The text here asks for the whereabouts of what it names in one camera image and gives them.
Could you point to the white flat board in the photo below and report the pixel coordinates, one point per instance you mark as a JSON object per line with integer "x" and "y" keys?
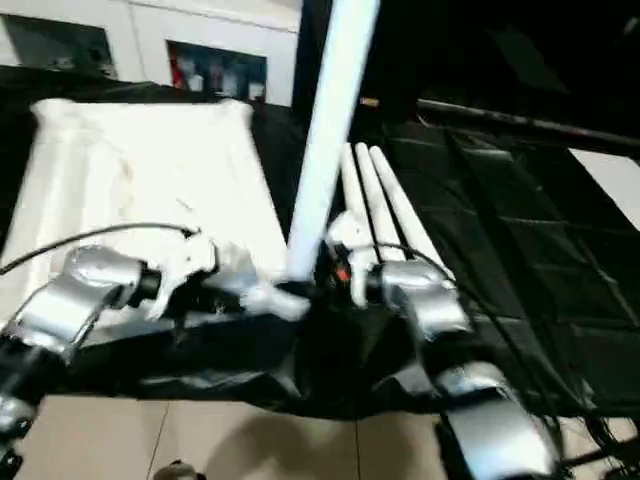
{"x": 615, "y": 180}

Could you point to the red package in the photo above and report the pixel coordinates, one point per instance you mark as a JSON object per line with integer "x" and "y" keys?
{"x": 175, "y": 75}

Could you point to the white plastic table top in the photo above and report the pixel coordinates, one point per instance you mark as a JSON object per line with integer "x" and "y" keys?
{"x": 150, "y": 165}

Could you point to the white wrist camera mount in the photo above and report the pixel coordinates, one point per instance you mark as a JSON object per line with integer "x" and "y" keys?
{"x": 345, "y": 230}
{"x": 190, "y": 255}

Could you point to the white tub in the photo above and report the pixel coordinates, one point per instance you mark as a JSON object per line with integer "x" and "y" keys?
{"x": 230, "y": 82}

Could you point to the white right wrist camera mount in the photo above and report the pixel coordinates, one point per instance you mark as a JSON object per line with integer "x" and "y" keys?
{"x": 345, "y": 230}

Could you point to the black work mat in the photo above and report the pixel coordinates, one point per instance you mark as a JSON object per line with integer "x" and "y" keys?
{"x": 525, "y": 275}

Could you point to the black robot foot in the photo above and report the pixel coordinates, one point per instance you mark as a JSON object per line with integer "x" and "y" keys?
{"x": 177, "y": 472}

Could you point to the white glass door cabinet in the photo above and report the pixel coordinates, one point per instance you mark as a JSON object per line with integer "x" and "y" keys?
{"x": 140, "y": 35}

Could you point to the white plastic table leg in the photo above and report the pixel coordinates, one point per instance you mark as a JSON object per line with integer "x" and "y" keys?
{"x": 348, "y": 175}
{"x": 405, "y": 215}
{"x": 325, "y": 150}
{"x": 372, "y": 200}

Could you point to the white jar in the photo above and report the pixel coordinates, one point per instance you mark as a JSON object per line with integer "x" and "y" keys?
{"x": 195, "y": 82}

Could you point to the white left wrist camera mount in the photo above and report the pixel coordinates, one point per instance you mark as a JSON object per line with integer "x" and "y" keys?
{"x": 190, "y": 255}

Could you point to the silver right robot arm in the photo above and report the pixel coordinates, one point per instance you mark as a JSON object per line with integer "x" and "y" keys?
{"x": 430, "y": 295}

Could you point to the dark long rod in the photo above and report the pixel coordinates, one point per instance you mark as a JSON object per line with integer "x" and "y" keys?
{"x": 525, "y": 120}

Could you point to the white cup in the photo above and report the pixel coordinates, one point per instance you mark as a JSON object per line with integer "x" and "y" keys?
{"x": 256, "y": 91}

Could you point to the small gold object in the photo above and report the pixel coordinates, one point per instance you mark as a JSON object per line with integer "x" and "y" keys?
{"x": 370, "y": 101}

